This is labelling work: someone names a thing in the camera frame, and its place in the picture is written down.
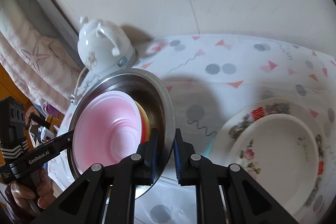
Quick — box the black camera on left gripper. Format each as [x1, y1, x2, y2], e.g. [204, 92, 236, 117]
[0, 96, 29, 164]

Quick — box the stainless steel bowl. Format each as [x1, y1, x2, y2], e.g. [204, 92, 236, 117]
[66, 68, 176, 200]

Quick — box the white mug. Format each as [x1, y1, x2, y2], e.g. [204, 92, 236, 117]
[38, 126, 56, 144]

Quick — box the patterned white tablecloth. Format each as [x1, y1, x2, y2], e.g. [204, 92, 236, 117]
[135, 35, 335, 223]

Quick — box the white dragon pattern plate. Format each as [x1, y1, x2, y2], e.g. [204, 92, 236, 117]
[209, 98, 326, 223]

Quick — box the teal plastic plate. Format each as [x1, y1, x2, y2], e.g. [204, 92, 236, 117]
[203, 138, 215, 158]

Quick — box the white rose flower plate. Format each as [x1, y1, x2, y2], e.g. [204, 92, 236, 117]
[226, 114, 319, 215]

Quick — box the white power plug cable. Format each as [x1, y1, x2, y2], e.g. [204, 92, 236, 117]
[69, 66, 90, 104]

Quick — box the white ceramic electric kettle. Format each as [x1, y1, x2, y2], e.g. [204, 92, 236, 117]
[77, 16, 138, 76]

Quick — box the pink striped starfish curtain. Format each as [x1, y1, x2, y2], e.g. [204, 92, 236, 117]
[1, 0, 81, 113]

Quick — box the yellow plastic bowl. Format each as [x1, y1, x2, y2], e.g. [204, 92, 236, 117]
[135, 101, 150, 143]

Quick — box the left hand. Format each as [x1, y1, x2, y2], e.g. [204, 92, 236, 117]
[5, 168, 56, 215]

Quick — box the red plastic bowl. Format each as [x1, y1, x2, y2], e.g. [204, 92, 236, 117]
[72, 91, 145, 173]

